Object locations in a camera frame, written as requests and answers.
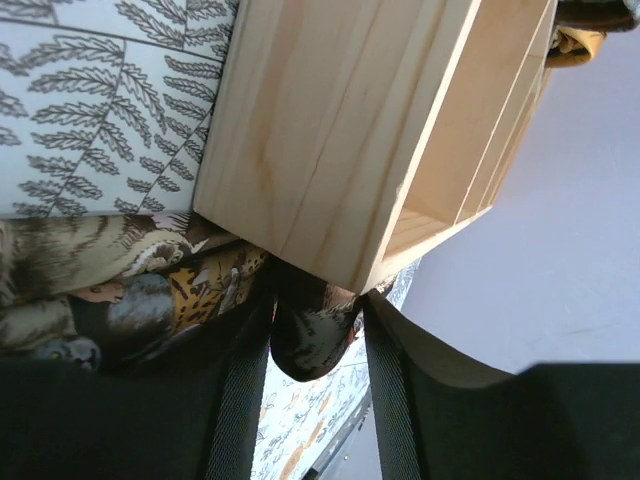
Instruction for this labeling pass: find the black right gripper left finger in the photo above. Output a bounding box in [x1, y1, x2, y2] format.
[1, 291, 273, 479]

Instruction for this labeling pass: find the rolled yellow black tie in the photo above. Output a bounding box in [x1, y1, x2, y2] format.
[545, 27, 607, 68]

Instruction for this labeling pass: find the rolled green brown tie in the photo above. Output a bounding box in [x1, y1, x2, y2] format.
[555, 0, 639, 33]

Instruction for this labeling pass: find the floral print table mat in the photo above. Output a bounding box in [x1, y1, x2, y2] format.
[1, 1, 370, 479]

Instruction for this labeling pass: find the brown cat print tie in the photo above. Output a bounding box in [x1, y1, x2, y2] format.
[0, 212, 364, 384]

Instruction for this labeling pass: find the wooden compartment organizer box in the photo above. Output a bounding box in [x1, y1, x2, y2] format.
[193, 1, 556, 293]

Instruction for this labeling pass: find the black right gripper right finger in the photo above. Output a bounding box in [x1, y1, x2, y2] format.
[363, 292, 639, 479]

